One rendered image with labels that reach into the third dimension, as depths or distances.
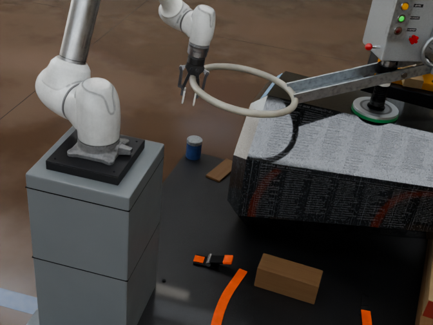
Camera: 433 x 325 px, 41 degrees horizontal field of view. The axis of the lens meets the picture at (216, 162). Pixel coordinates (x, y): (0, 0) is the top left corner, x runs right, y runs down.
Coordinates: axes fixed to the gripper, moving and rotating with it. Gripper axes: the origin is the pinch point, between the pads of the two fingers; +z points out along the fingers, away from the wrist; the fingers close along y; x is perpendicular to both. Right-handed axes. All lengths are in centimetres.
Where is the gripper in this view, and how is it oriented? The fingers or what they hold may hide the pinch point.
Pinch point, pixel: (189, 97)
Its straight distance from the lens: 260.0
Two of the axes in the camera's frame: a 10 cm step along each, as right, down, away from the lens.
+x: 0.8, -5.2, 8.5
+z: -1.9, 8.3, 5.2
